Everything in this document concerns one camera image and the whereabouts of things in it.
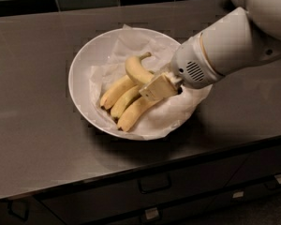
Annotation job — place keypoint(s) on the white gripper with vent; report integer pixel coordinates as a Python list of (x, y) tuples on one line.
[(190, 66)]

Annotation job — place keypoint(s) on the curved yellow banana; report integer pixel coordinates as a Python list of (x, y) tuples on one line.
[(135, 70)]

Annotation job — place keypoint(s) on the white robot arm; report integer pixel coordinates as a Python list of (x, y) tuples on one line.
[(249, 36)]

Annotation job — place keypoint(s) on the back yellow banana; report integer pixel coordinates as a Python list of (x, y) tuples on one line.
[(117, 89)]

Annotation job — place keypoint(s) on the lower yellow banana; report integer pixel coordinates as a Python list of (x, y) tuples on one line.
[(133, 113)]

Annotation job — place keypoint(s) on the large white bowl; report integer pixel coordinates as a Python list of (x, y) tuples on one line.
[(84, 66)]

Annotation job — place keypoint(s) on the middle yellow banana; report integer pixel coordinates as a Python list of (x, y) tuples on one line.
[(124, 101)]

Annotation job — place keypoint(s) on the white crumpled paper liner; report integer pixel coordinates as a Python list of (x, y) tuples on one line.
[(165, 113)]

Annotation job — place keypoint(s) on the dark drawer front centre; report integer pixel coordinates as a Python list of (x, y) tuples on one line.
[(194, 183)]

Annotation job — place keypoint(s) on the white label lower drawer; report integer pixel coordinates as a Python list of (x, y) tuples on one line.
[(152, 214)]

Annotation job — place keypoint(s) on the small white label drawer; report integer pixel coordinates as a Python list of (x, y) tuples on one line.
[(238, 195)]

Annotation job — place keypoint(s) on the black drawer handle centre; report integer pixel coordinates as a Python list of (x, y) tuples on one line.
[(154, 183)]

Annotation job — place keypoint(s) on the black drawer handle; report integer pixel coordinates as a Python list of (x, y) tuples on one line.
[(154, 183), (19, 210)]

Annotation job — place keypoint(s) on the black drawer handle left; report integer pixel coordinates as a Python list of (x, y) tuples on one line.
[(19, 210)]

